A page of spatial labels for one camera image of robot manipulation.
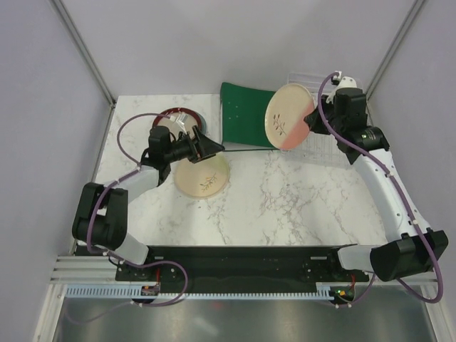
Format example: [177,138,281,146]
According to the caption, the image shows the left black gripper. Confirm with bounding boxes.
[165,126,224,164]

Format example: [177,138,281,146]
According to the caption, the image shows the pale green plate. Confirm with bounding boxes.
[174,153,230,200]

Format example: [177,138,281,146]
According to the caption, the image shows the pink and cream plate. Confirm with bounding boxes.
[264,83,315,150]

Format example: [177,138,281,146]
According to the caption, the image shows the red rimmed cream plate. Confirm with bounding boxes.
[195,112,207,135]

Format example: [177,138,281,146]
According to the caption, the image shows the dark rimmed beige plate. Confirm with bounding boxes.
[152,107,198,139]

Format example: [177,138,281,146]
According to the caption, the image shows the grey-blue plate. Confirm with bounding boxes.
[198,113,207,135]

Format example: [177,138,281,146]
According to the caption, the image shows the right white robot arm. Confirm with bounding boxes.
[304,88,448,281]

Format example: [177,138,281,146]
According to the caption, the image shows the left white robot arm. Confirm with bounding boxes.
[72,126,224,280]

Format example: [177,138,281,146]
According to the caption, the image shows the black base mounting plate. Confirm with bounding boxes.
[116,247,369,287]

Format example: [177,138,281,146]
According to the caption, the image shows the white wire dish rack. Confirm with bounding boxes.
[281,72,351,170]

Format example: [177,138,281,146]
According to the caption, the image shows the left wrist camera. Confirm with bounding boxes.
[170,112,187,132]

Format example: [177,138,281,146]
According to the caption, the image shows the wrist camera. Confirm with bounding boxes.
[170,112,187,132]
[326,71,358,104]

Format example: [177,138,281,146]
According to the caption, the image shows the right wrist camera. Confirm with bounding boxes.
[326,71,358,104]

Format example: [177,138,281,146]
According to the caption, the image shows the green ring binder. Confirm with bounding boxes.
[220,82,277,152]

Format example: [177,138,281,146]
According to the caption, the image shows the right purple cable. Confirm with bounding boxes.
[317,71,445,308]

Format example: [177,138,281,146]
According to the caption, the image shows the right aluminium corner post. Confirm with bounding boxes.
[366,0,428,100]

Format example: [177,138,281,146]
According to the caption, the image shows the aluminium corner post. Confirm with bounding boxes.
[49,0,115,106]
[366,0,428,100]

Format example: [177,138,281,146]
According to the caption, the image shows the white slotted cable duct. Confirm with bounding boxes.
[66,284,355,300]

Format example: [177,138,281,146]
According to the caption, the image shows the left aluminium corner post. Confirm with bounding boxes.
[49,0,115,106]

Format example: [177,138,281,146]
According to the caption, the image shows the aluminium frame rail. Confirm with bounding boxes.
[49,254,440,286]

